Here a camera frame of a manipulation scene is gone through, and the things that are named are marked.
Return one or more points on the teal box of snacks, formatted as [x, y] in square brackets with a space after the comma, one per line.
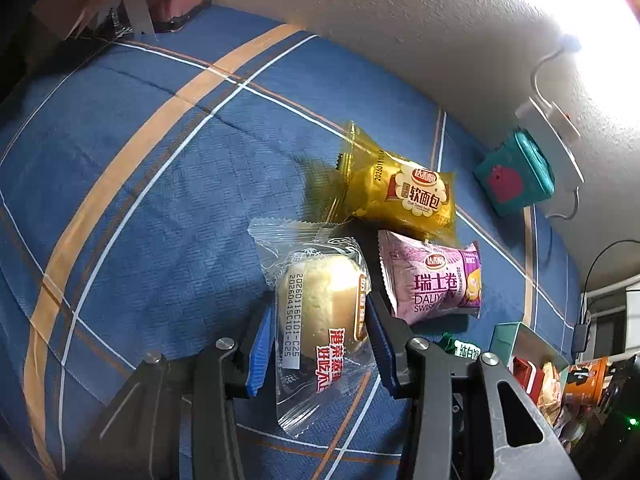
[505, 340]

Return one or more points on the orange box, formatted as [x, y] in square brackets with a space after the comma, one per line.
[585, 380]

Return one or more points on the clear steamed cake packet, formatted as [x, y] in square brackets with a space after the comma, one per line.
[320, 300]

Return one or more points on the blue plaid bed sheet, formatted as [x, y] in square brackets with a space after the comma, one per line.
[125, 235]

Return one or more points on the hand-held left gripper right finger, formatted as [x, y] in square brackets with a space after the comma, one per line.
[378, 355]

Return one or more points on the white power strip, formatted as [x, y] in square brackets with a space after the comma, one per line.
[550, 130]

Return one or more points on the purple swiss roll packet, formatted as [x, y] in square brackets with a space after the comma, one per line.
[430, 280]

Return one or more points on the white shelf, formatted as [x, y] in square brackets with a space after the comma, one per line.
[632, 310]

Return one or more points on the yellow soft bread packet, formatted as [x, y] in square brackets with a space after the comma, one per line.
[400, 195]

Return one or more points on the black power adapter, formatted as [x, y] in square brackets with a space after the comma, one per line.
[582, 335]

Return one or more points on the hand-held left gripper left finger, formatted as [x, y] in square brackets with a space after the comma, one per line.
[261, 355]

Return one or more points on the white green snack packet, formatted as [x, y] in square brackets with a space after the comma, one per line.
[462, 349]

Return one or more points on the teal container with pink dots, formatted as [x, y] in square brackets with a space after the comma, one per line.
[510, 180]

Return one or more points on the tan snack packet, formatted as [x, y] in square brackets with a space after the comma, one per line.
[550, 385]

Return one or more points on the red snack packet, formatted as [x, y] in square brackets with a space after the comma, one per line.
[525, 372]

